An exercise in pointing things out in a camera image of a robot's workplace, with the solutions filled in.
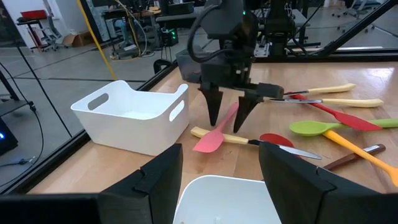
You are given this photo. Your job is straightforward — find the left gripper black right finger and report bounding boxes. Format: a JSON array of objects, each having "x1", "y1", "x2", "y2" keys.
[{"x1": 259, "y1": 141, "x2": 379, "y2": 224}]

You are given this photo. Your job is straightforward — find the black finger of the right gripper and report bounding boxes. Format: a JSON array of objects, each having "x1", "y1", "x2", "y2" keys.
[
  {"x1": 233, "y1": 93, "x2": 264, "y2": 134},
  {"x1": 198, "y1": 84, "x2": 224, "y2": 127}
]

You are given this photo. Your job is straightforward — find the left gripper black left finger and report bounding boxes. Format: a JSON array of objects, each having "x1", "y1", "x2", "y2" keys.
[{"x1": 98, "y1": 143, "x2": 183, "y2": 224}]

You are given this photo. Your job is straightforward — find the cream-handled table knife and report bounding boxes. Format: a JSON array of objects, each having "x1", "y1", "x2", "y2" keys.
[
  {"x1": 269, "y1": 98, "x2": 384, "y2": 108},
  {"x1": 190, "y1": 126, "x2": 323, "y2": 161}
]

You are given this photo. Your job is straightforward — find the pink silicone spatula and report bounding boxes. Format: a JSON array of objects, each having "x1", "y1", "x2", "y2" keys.
[{"x1": 192, "y1": 102, "x2": 239, "y2": 153}]

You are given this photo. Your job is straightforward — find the red silicone spoon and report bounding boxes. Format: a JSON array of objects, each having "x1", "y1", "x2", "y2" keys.
[{"x1": 259, "y1": 133, "x2": 295, "y2": 149}]

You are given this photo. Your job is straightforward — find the green silicone spoon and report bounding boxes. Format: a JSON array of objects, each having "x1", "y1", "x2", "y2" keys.
[{"x1": 289, "y1": 118, "x2": 398, "y2": 137}]

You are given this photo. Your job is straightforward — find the yellow silicone spoon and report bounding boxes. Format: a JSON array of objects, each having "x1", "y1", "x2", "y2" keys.
[{"x1": 323, "y1": 129, "x2": 398, "y2": 187}]

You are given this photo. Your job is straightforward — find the cream-handled fork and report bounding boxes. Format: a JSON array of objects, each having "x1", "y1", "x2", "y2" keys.
[{"x1": 283, "y1": 83, "x2": 357, "y2": 96}]

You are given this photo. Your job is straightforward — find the red silicone spatula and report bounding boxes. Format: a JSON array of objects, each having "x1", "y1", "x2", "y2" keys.
[{"x1": 284, "y1": 91, "x2": 382, "y2": 132}]

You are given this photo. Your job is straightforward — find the grey translucent plastic bin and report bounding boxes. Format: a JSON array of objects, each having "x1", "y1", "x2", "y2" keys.
[{"x1": 175, "y1": 48, "x2": 215, "y2": 84}]

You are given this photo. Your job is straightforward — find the brown wooden spoon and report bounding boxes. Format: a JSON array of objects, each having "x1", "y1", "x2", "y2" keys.
[{"x1": 323, "y1": 144, "x2": 386, "y2": 171}]

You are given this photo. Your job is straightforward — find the brown cardboard box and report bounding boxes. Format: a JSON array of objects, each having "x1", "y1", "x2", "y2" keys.
[{"x1": 62, "y1": 30, "x2": 94, "y2": 47}]

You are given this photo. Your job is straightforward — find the red plastic tray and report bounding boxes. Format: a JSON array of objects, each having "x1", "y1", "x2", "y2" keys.
[{"x1": 20, "y1": 9, "x2": 47, "y2": 20}]

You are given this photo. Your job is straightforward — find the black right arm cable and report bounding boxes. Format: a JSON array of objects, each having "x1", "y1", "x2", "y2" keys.
[{"x1": 186, "y1": 6, "x2": 237, "y2": 65}]

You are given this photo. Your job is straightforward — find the white plastic handled bin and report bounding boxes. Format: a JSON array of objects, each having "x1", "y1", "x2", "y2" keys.
[
  {"x1": 172, "y1": 174, "x2": 282, "y2": 224},
  {"x1": 70, "y1": 80, "x2": 190, "y2": 156}
]

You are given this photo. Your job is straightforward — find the yellow hanging cable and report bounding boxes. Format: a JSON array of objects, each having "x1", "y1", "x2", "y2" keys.
[{"x1": 76, "y1": 0, "x2": 118, "y2": 81}]

